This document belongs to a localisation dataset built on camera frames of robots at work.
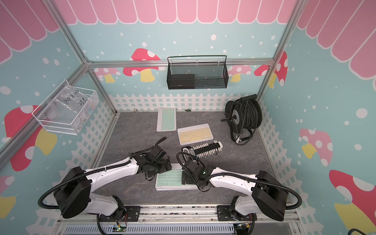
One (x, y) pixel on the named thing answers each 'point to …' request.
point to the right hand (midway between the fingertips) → (188, 179)
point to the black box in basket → (181, 81)
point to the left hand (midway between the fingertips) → (165, 171)
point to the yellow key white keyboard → (195, 133)
